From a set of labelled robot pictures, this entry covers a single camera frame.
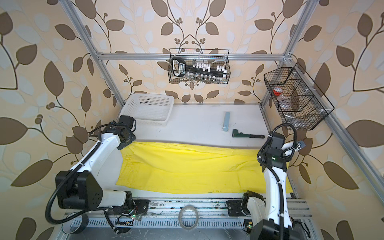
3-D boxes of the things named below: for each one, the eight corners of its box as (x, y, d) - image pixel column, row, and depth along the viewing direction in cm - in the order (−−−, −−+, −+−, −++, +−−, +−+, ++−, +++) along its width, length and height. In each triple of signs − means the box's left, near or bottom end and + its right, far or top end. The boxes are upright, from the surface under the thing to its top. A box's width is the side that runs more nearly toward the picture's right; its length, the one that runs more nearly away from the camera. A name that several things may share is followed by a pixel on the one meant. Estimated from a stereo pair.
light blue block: (222, 131, 106) (223, 128, 103) (224, 114, 116) (225, 111, 113) (228, 132, 106) (228, 129, 103) (229, 115, 116) (230, 112, 113)
